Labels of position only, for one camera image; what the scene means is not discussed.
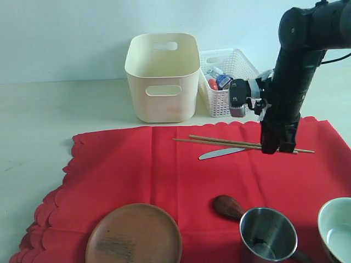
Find cream plastic storage bin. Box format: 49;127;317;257
124;33;200;123

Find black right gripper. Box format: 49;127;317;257
261;49;324;155

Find pale green ceramic bowl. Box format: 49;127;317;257
318;197;350;262

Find red sausage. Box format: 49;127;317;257
208;78;219;90

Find brown wooden plate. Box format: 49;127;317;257
85;203;183;262

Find silver table knife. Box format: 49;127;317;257
199;148;245;160

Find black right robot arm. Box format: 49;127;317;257
261;1;350;155

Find red scalloped cloth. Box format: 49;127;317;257
10;117;350;262

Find dark brown chicken drumstick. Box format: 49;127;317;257
212;195;245;221

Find stainless steel cup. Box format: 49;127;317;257
239;207;313;262

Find white perforated plastic basket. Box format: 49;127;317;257
199;48;259;117

